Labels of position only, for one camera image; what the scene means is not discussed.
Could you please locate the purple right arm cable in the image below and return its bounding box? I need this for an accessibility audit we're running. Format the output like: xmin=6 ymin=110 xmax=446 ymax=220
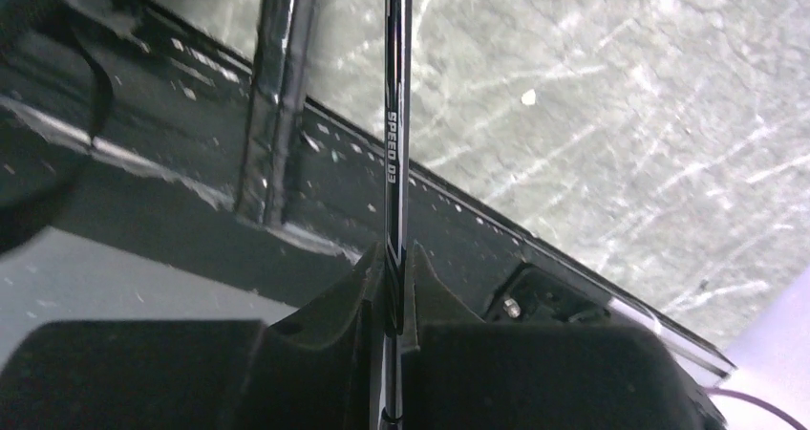
xmin=705 ymin=385 xmax=810 ymax=430

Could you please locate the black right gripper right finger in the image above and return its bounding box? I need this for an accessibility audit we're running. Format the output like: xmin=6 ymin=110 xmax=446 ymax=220
xmin=403 ymin=245 xmax=727 ymax=429

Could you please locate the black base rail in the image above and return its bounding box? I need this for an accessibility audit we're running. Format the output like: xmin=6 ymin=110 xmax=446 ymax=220
xmin=1 ymin=0 xmax=734 ymax=386

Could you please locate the black badminton racket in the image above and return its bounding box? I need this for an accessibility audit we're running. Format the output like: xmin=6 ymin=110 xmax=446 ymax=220
xmin=381 ymin=0 xmax=413 ymax=429

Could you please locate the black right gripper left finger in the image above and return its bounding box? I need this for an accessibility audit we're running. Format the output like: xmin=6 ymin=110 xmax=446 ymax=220
xmin=1 ymin=246 xmax=383 ymax=429

